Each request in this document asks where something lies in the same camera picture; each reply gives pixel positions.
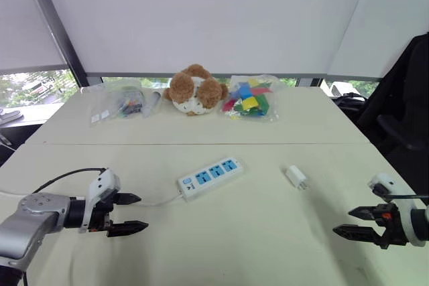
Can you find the black office chair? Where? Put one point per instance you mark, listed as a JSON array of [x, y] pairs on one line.
[[399, 105]]

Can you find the clear bag of small parts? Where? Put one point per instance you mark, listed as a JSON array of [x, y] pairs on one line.
[[124, 102]]

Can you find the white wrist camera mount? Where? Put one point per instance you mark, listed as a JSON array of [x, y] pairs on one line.
[[410, 205], [102, 182]]

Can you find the bag of coloured blocks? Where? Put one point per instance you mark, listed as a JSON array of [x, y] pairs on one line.
[[249, 98]]

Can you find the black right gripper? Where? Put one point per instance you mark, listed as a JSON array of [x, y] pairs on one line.
[[391, 229]]

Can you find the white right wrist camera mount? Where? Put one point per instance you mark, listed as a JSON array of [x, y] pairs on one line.
[[410, 205]]

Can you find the brown white plush toy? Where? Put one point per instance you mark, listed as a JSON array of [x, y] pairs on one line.
[[187, 90]]

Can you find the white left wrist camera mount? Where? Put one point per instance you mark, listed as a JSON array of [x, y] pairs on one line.
[[102, 182]]

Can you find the white plug adapter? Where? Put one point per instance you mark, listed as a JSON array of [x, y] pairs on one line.
[[295, 176]]

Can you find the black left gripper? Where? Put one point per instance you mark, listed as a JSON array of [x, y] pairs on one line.
[[99, 219]]

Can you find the clear bag with grey tube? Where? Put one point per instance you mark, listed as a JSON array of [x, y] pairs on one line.
[[152, 102]]

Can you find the dark rounded shape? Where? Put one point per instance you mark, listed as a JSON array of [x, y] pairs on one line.
[[8, 274]]

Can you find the white roller blind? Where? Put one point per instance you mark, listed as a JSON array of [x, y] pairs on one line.
[[201, 14], [23, 21], [385, 21]]

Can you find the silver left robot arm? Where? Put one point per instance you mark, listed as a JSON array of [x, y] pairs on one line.
[[23, 222]]

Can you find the white blue power strip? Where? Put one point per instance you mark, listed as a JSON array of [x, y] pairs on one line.
[[211, 177]]

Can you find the dark window frame post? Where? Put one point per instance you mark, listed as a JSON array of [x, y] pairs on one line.
[[57, 31]]

